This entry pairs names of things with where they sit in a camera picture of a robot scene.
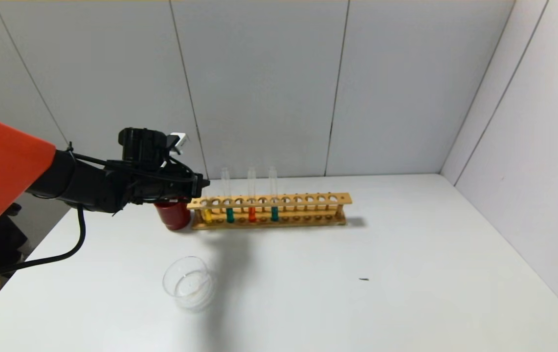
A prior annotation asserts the dark red cup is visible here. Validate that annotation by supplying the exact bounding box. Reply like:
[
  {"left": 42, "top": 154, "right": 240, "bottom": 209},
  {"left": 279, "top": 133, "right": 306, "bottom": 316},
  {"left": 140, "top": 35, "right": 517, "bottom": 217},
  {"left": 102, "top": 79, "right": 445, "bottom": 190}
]
[{"left": 154, "top": 199, "right": 192, "bottom": 231}]

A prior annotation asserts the clear glass beaker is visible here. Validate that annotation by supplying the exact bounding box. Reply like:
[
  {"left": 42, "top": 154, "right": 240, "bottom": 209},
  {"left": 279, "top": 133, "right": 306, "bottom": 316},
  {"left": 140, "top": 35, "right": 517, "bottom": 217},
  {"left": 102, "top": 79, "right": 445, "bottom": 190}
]
[{"left": 163, "top": 256, "right": 218, "bottom": 311}]

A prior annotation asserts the white grey wrist camera box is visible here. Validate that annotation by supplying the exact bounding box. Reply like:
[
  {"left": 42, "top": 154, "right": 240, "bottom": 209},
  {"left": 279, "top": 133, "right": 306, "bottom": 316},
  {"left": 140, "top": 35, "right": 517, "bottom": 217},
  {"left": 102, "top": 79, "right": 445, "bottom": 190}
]
[{"left": 167, "top": 132, "right": 191, "bottom": 156}]

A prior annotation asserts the test tube with orange pigment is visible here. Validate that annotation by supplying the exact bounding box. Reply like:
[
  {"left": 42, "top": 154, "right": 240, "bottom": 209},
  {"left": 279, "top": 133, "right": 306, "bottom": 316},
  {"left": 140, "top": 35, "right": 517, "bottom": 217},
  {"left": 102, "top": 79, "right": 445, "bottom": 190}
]
[{"left": 247, "top": 167, "right": 258, "bottom": 223}]

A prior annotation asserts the test tube with teal pigment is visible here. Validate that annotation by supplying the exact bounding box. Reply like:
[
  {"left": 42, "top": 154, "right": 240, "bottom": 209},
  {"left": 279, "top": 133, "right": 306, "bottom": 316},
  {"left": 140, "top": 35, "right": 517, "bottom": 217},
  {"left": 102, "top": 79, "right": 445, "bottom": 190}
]
[{"left": 268, "top": 166, "right": 280, "bottom": 222}]

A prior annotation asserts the wooden test tube rack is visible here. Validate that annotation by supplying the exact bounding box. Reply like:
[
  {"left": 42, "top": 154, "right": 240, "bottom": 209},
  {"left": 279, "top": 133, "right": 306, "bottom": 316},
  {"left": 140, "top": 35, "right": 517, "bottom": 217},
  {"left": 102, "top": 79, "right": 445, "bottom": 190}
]
[{"left": 187, "top": 192, "right": 353, "bottom": 230}]

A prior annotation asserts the test tube with blue pigment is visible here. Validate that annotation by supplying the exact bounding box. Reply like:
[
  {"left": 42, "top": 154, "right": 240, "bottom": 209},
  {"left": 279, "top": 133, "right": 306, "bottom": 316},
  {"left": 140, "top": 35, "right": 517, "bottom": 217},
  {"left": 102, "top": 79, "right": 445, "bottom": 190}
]
[{"left": 221, "top": 168, "right": 236, "bottom": 223}]

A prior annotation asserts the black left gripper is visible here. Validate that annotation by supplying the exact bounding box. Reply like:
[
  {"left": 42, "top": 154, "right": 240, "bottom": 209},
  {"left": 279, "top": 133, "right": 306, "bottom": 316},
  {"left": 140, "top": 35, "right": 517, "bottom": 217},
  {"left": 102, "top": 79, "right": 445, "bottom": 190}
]
[{"left": 165, "top": 166, "right": 210, "bottom": 203}]

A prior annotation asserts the thick black cable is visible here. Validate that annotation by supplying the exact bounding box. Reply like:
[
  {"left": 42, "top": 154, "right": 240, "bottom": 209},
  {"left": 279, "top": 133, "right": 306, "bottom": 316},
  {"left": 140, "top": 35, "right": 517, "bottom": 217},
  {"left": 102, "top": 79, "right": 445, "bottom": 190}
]
[{"left": 0, "top": 205, "right": 87, "bottom": 282}]

